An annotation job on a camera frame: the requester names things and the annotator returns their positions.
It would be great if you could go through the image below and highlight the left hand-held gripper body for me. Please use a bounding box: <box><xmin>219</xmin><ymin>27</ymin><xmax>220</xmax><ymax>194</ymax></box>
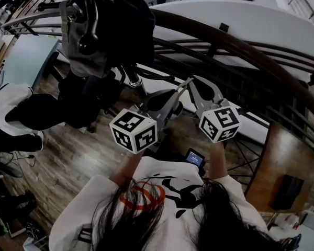
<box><xmin>109</xmin><ymin>89</ymin><xmax>184</xmax><ymax>155</ymax></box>

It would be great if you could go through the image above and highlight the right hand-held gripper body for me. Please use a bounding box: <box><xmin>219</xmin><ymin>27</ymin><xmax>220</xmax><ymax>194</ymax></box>
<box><xmin>188</xmin><ymin>80</ymin><xmax>242</xmax><ymax>143</ymax></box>

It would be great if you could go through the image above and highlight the person's right forearm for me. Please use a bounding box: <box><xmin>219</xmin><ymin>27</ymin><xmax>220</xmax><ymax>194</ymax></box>
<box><xmin>210</xmin><ymin>141</ymin><xmax>231</xmax><ymax>180</ymax></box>

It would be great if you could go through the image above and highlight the person's left forearm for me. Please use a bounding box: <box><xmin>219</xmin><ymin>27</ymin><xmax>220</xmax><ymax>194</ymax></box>
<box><xmin>110</xmin><ymin>150</ymin><xmax>142</xmax><ymax>187</ymax></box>

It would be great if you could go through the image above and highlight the black coat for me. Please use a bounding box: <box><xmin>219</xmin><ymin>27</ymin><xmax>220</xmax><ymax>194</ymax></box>
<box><xmin>104</xmin><ymin>0</ymin><xmax>156</xmax><ymax>68</ymax></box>

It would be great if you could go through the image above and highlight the black device with screen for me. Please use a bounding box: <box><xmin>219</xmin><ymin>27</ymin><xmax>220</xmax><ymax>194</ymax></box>
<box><xmin>185</xmin><ymin>147</ymin><xmax>206</xmax><ymax>170</ymax></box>

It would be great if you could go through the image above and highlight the wooden handrail metal railing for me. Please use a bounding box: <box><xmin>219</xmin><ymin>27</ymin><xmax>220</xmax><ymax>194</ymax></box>
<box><xmin>136</xmin><ymin>8</ymin><xmax>314</xmax><ymax>157</ymax></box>

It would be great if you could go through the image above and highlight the white printed t-shirt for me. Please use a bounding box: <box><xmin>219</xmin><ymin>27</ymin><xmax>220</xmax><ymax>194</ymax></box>
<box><xmin>49</xmin><ymin>155</ymin><xmax>271</xmax><ymax>251</ymax></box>

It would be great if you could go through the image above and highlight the brown wooden cabinet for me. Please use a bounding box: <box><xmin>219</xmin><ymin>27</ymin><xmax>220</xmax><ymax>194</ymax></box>
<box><xmin>244</xmin><ymin>121</ymin><xmax>314</xmax><ymax>214</ymax></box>

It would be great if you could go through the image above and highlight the gray fabric bag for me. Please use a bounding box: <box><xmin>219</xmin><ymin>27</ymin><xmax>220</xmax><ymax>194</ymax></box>
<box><xmin>59</xmin><ymin>0</ymin><xmax>112</xmax><ymax>78</ymax></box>

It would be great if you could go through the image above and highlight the black flat case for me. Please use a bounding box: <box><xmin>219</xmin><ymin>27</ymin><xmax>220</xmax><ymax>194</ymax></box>
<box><xmin>271</xmin><ymin>174</ymin><xmax>305</xmax><ymax>211</ymax></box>

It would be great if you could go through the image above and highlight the white plastic container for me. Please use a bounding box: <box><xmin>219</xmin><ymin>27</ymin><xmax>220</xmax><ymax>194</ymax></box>
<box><xmin>273</xmin><ymin>212</ymin><xmax>300</xmax><ymax>231</ymax></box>

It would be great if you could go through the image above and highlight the light blue table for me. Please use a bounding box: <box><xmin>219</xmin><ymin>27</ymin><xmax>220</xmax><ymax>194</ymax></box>
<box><xmin>2</xmin><ymin>34</ymin><xmax>61</xmax><ymax>89</ymax></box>

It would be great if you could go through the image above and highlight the curved wooden railing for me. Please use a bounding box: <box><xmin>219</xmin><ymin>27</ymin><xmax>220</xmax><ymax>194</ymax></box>
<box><xmin>0</xmin><ymin>0</ymin><xmax>79</xmax><ymax>37</ymax></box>

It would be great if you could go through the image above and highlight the black floor cable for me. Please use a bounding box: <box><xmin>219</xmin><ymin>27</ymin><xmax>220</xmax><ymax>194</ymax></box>
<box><xmin>14</xmin><ymin>152</ymin><xmax>37</xmax><ymax>168</ymax></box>

